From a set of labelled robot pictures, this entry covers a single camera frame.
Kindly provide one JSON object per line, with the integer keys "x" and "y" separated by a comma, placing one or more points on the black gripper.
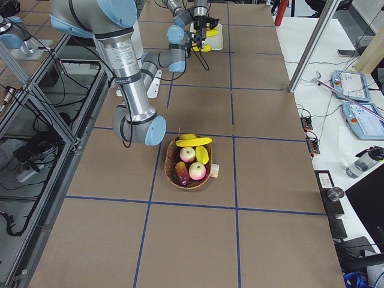
{"x": 199, "y": 23}

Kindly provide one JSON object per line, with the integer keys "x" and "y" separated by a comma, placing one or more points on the yellow banana front basket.
{"x": 205, "y": 48}

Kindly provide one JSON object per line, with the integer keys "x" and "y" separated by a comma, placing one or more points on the yellow banana basket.
{"x": 191, "y": 140}
{"x": 205, "y": 48}

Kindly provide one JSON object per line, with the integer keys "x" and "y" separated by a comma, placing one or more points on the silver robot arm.
{"x": 23, "y": 45}
{"x": 111, "y": 25}

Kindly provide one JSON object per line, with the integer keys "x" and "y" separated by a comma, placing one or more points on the yellow starfruit in basket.
{"x": 202, "y": 155}

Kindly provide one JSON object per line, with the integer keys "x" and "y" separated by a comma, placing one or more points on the woven wicker basket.
{"x": 172, "y": 158}

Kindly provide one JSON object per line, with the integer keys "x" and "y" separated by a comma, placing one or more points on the paper tag on basket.
{"x": 214, "y": 171}

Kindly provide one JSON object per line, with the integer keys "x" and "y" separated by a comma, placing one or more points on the white rectangular plastic tray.
{"x": 215, "y": 42}

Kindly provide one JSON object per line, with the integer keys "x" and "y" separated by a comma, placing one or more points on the red fire extinguisher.
{"x": 282, "y": 5}

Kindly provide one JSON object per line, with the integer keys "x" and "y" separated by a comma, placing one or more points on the pale green apple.
{"x": 187, "y": 154}

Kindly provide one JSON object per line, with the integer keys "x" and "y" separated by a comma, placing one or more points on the orange circuit board upper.
{"x": 306, "y": 123}

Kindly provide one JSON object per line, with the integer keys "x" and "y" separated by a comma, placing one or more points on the orange circuit board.
{"x": 306, "y": 123}
{"x": 313, "y": 146}

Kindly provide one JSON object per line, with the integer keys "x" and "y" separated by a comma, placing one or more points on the red orange mango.
{"x": 182, "y": 173}

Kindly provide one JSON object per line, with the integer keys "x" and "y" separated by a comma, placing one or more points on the orange circuit board lower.
{"x": 313, "y": 146}

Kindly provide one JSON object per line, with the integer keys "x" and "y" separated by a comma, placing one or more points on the upper teach pendant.
{"x": 351, "y": 84}

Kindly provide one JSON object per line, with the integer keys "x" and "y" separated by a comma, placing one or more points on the teach pendant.
{"x": 351, "y": 84}
{"x": 362, "y": 120}

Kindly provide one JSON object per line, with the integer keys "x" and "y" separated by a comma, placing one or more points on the lower teach pendant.
{"x": 362, "y": 120}

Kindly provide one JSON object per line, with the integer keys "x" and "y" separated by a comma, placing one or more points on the clear water bottle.
{"x": 366, "y": 159}

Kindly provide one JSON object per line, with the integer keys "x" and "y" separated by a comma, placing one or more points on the small steel cup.
{"x": 335, "y": 194}

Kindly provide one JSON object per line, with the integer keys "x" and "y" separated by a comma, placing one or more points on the white pedestal column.
{"x": 137, "y": 80}

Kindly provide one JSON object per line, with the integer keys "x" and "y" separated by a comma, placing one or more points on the aluminium frame post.
{"x": 319, "y": 29}

